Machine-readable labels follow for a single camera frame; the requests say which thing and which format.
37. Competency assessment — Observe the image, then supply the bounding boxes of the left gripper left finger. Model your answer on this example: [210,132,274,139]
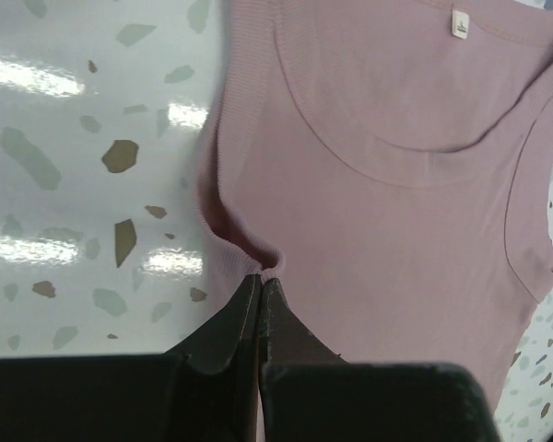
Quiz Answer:
[0,275,262,441]

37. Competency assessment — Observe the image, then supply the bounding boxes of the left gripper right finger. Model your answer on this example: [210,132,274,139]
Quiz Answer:
[259,279,500,442]

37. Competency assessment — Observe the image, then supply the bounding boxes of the pink tank top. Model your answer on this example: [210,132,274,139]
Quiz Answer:
[196,1,553,407]

